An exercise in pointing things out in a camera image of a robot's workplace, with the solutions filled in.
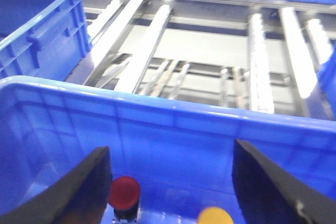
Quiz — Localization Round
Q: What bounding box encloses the right blue plastic crate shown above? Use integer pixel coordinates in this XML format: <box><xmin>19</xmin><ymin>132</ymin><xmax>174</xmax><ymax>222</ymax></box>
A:
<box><xmin>1</xmin><ymin>76</ymin><xmax>335</xmax><ymax>223</ymax></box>

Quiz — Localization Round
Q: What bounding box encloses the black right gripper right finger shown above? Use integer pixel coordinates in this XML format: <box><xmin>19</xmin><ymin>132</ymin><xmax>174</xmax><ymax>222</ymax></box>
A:
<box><xmin>232</xmin><ymin>139</ymin><xmax>335</xmax><ymax>223</ymax></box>

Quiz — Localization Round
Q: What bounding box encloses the far right blue crate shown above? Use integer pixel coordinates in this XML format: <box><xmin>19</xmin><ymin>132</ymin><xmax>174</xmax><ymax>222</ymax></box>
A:
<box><xmin>318</xmin><ymin>50</ymin><xmax>335</xmax><ymax>107</ymax></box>

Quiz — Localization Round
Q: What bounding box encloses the red mushroom push button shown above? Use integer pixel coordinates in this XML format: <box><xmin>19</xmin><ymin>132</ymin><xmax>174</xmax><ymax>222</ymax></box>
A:
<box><xmin>108</xmin><ymin>176</ymin><xmax>141</xmax><ymax>223</ymax></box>

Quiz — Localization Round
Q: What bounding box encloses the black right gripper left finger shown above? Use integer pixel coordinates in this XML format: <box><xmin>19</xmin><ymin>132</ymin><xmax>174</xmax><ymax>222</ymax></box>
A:
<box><xmin>1</xmin><ymin>146</ymin><xmax>112</xmax><ymax>223</ymax></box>

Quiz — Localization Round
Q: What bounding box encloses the left blue plastic crate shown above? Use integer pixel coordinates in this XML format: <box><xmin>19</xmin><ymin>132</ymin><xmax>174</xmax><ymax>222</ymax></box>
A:
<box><xmin>1</xmin><ymin>0</ymin><xmax>92</xmax><ymax>81</ymax></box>

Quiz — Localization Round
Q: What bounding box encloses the yellow mushroom push button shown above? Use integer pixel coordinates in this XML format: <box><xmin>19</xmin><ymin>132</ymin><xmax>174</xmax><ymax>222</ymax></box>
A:
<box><xmin>196</xmin><ymin>207</ymin><xmax>234</xmax><ymax>224</ymax></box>

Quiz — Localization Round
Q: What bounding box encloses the blue plastic crate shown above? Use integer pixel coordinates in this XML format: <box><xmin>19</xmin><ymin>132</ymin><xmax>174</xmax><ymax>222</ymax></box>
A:
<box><xmin>1</xmin><ymin>0</ymin><xmax>92</xmax><ymax>81</ymax></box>
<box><xmin>1</xmin><ymin>76</ymin><xmax>335</xmax><ymax>223</ymax></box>

